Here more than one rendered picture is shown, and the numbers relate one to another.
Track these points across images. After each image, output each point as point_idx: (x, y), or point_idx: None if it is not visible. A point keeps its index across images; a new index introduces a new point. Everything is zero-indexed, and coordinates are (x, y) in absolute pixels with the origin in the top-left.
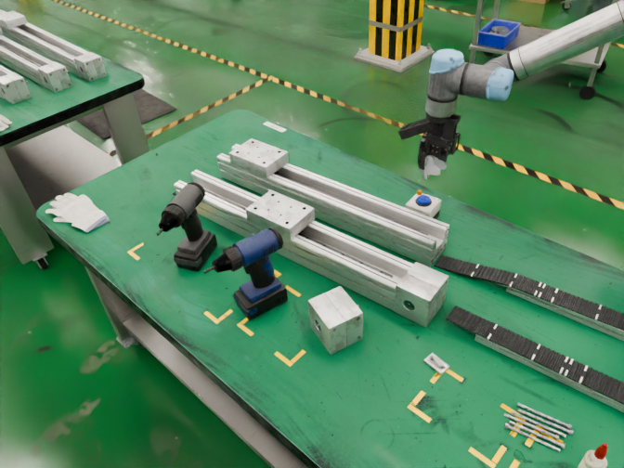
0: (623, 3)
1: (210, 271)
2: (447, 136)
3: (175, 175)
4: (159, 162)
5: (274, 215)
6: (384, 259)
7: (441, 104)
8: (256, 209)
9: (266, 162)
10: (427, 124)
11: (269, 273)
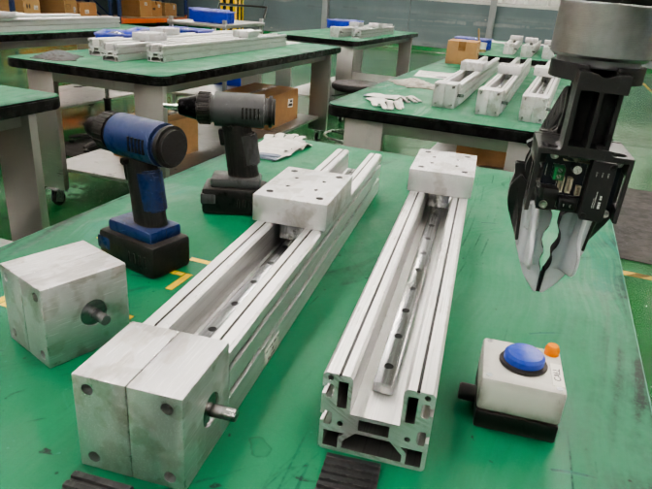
0: None
1: (206, 219)
2: (563, 133)
3: (392, 176)
4: (408, 165)
5: (282, 181)
6: (235, 309)
7: (567, 4)
8: (292, 172)
9: (425, 168)
10: (560, 98)
11: (145, 203)
